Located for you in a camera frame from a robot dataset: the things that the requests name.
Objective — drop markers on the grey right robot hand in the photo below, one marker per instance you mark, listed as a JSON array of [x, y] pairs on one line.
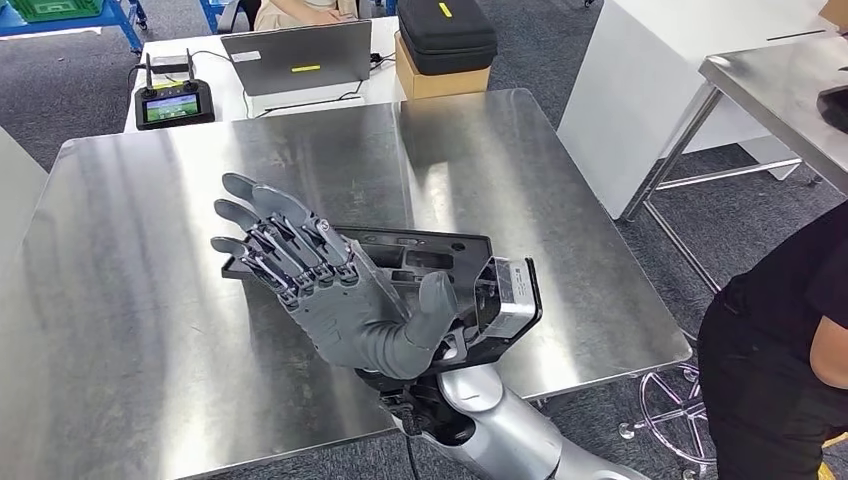
[[338, 311]]

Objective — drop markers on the person's forearm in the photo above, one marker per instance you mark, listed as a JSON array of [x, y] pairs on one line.
[[831, 354]]

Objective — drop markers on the stainless steel workbench table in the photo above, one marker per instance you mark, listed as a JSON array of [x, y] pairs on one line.
[[166, 199]]

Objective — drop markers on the white desk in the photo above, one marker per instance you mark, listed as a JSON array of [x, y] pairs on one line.
[[225, 79]]

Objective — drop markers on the grey laptop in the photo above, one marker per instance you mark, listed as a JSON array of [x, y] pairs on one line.
[[298, 56]]

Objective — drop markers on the small screen device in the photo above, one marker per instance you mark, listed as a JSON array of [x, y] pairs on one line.
[[173, 106]]

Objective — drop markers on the black hard case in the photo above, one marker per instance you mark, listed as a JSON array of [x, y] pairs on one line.
[[447, 33]]

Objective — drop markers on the person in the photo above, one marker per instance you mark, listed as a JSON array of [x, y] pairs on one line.
[[762, 371], [291, 13]]

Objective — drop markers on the black office chair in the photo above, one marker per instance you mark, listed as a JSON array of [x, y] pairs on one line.
[[238, 13]]

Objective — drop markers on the white panel metal table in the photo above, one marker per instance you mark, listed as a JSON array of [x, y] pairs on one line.
[[16, 192]]

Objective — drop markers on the chrome stool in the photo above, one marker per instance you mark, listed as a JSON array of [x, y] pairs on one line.
[[669, 417]]

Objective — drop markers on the blue metal cart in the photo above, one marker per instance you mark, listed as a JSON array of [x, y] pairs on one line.
[[73, 23]]

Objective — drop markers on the green plastic crate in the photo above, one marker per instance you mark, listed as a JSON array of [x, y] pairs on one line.
[[56, 8]]

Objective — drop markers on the black object on table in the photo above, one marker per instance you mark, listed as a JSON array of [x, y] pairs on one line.
[[835, 109]]

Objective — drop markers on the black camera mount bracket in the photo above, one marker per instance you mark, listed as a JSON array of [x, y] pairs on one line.
[[490, 350]]

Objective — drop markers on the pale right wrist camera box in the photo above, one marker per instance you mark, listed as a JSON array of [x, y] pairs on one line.
[[513, 298]]

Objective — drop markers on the white metal frame table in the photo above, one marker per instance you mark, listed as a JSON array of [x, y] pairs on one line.
[[629, 99]]

